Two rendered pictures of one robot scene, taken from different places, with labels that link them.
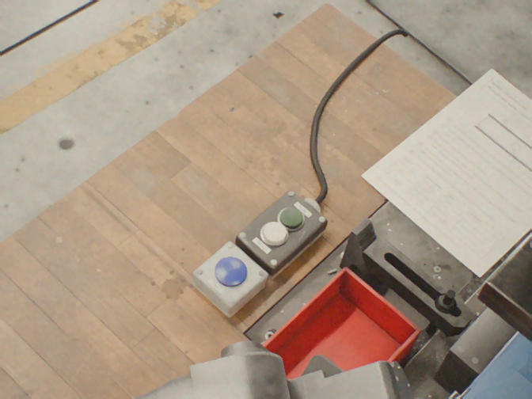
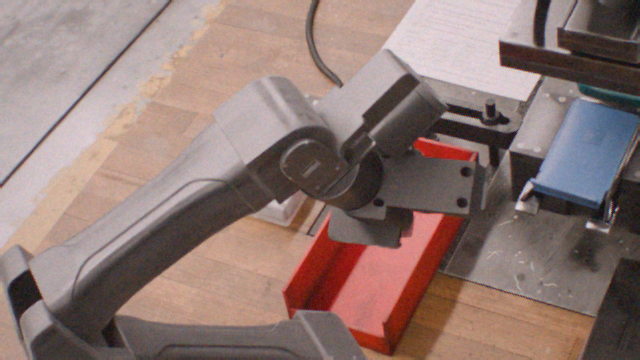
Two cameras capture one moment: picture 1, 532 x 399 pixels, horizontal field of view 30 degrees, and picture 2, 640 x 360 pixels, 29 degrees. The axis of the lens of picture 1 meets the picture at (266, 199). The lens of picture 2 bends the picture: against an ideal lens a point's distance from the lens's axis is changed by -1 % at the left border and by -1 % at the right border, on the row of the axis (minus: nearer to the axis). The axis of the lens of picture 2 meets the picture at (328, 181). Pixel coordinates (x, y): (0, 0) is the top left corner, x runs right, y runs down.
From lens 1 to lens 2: 0.42 m
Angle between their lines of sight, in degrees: 10
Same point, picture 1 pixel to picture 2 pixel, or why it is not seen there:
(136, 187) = (151, 153)
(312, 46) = not seen: outside the picture
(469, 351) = (528, 144)
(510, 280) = (520, 30)
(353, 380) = (364, 75)
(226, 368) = (243, 97)
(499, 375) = (564, 150)
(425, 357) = (498, 186)
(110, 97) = not seen: hidden behind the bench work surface
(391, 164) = (398, 41)
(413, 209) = (436, 70)
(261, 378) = (276, 91)
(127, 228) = not seen: hidden behind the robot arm
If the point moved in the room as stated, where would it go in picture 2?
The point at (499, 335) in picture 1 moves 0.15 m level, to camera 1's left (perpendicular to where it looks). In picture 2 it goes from (553, 120) to (419, 147)
